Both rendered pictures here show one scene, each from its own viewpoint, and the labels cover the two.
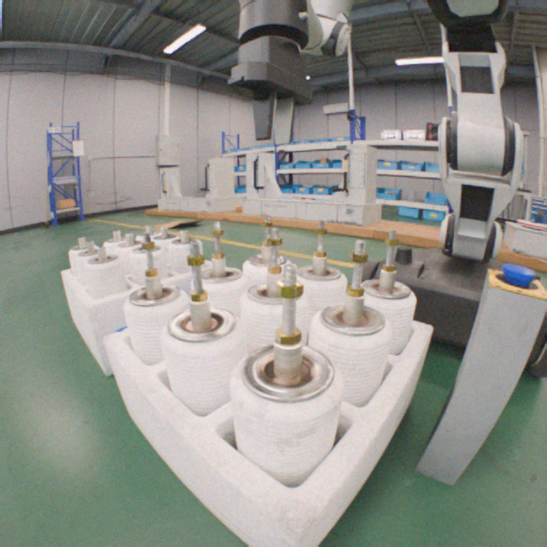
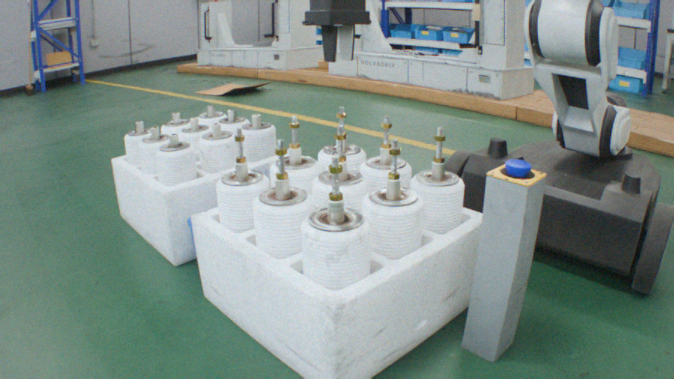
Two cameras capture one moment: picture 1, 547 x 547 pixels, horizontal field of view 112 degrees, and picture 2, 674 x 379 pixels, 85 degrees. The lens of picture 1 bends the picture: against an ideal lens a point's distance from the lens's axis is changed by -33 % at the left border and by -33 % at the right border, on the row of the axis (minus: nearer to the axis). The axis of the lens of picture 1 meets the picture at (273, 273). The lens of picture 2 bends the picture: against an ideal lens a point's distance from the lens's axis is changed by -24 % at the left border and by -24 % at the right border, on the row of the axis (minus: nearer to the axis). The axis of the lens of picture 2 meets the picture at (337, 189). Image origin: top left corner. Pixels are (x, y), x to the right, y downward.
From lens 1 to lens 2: 0.44 m
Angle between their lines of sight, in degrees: 6
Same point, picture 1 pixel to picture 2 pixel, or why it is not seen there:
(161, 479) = (236, 339)
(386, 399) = (414, 257)
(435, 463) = (475, 337)
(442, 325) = not seen: hidden behind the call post
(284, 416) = (329, 238)
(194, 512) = (265, 359)
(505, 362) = (505, 235)
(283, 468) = (330, 283)
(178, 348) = (267, 210)
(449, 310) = not seen: hidden behind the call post
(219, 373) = (294, 228)
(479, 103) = not seen: outside the picture
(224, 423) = (296, 263)
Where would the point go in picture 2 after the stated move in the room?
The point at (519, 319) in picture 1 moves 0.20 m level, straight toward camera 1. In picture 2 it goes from (508, 200) to (393, 237)
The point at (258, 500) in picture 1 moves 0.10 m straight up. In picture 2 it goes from (313, 294) to (310, 224)
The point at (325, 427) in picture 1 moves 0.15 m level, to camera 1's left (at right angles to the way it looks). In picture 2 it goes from (354, 252) to (244, 246)
